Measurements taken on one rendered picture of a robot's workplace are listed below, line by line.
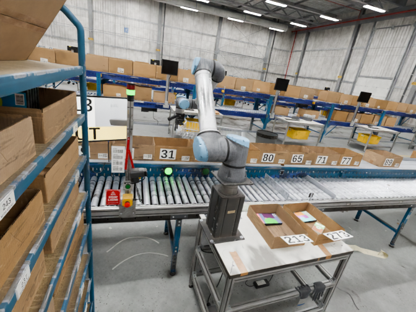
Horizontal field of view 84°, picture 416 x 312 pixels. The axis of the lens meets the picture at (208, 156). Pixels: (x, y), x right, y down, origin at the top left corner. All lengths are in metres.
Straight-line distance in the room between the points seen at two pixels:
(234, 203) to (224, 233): 0.23
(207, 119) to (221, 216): 0.63
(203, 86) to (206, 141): 0.39
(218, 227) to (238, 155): 0.51
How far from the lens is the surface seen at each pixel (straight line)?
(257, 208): 1.98
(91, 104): 1.67
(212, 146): 1.32
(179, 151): 2.34
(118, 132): 1.74
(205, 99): 1.48
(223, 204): 1.50
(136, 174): 1.67
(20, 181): 0.60
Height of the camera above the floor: 1.81
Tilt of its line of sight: 20 degrees down
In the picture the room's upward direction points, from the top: 9 degrees clockwise
